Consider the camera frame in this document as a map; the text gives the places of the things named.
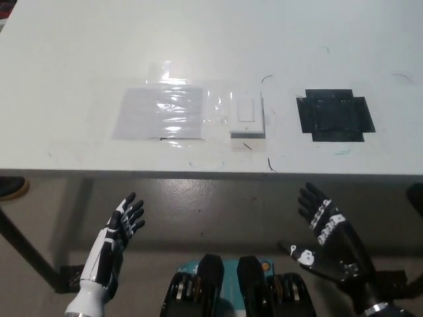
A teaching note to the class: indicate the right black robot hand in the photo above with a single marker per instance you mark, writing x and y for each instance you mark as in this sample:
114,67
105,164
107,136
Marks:
343,251

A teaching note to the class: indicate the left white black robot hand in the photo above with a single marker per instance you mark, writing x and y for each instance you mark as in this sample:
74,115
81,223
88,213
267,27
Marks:
100,252

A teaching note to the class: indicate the white wall light switch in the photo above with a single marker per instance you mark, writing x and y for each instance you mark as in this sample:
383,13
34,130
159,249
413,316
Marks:
247,114

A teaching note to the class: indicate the black table foot plate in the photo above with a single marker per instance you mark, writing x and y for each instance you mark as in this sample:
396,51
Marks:
69,275
395,280

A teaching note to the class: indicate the dark rounded object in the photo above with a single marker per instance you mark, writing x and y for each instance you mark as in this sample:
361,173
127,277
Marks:
416,198

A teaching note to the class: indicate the black tape patch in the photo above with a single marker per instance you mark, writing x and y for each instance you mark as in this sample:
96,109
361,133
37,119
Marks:
334,115

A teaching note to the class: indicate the grey paper sheet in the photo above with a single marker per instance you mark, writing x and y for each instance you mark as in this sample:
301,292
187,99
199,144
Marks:
150,114

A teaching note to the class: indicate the clear plastic tape film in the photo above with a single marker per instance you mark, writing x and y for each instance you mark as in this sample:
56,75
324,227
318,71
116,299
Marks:
216,107

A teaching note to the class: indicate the red patterned rug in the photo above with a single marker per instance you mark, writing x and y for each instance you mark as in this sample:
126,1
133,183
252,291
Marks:
6,13

